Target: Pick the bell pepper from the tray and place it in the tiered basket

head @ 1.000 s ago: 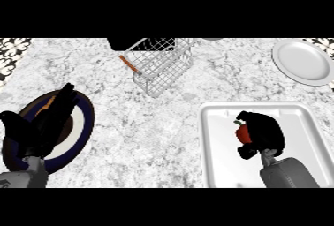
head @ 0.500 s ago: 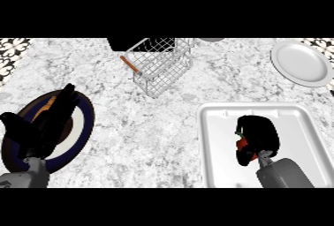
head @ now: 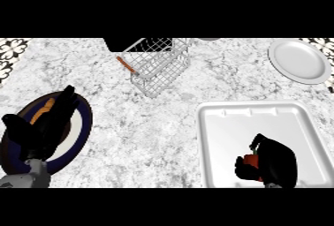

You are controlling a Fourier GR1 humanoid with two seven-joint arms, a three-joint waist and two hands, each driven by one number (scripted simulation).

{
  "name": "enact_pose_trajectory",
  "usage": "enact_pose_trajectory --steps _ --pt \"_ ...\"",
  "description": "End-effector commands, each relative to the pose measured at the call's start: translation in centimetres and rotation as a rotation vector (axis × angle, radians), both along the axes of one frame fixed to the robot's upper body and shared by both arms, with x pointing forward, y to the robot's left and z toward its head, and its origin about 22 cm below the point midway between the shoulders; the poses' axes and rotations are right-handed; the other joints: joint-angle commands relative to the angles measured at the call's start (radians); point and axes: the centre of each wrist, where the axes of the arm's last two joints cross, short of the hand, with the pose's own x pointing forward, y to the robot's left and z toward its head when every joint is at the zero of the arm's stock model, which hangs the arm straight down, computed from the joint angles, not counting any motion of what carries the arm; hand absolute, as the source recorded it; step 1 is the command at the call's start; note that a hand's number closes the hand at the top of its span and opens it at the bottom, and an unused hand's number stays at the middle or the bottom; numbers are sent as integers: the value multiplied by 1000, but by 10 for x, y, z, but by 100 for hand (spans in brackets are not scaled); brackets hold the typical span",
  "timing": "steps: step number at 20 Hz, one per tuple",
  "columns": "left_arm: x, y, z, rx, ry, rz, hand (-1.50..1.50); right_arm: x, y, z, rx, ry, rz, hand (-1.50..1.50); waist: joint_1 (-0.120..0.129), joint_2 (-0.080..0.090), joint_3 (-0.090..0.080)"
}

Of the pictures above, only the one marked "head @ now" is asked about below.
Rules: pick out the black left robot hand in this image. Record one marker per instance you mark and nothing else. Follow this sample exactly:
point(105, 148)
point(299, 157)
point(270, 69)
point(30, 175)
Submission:
point(47, 126)

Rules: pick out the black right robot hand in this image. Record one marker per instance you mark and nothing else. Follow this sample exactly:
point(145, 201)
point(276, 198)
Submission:
point(278, 160)

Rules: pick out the red bell pepper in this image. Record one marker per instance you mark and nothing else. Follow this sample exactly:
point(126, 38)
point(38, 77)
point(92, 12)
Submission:
point(251, 161)

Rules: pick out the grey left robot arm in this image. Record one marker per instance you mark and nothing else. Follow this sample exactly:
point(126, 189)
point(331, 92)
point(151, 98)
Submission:
point(27, 176)

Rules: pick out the white rectangular tray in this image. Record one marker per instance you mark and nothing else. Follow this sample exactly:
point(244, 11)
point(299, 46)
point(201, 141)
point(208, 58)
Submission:
point(242, 129)

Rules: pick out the orange croissant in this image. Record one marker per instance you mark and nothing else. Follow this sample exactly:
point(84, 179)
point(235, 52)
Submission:
point(41, 111)

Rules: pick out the dark blue rimmed plate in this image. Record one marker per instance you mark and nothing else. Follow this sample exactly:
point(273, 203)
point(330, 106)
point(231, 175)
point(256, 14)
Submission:
point(80, 129)

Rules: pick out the white round plate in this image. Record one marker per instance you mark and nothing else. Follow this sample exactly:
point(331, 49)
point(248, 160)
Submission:
point(299, 61)

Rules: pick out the grey round object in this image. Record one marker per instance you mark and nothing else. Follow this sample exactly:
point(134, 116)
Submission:
point(208, 39)

